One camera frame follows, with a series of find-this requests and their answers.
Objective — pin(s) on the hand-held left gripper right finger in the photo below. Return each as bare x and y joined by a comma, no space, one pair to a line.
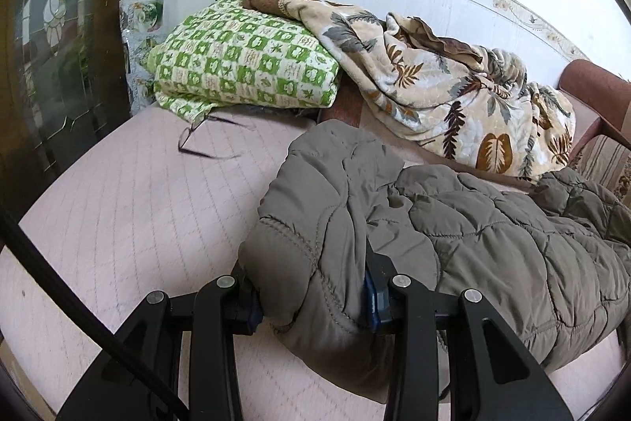
419,327

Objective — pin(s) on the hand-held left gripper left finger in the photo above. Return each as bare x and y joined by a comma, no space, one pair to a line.
217,327

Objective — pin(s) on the grey-brown quilted hooded jacket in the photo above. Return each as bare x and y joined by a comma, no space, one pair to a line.
443,233

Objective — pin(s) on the eyeglasses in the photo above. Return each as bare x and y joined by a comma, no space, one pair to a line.
207,140

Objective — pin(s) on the leaf print fleece blanket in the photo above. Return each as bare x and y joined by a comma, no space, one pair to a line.
443,95

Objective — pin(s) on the striped beige cushion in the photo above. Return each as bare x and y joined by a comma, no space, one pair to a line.
601,159

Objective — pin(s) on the green checked quilted pillow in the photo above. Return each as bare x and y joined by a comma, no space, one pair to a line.
241,56

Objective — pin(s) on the printed clear plastic bag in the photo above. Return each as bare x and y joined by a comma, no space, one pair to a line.
140,26

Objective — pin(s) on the dark stained glass door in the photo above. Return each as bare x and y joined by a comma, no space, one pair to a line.
64,46

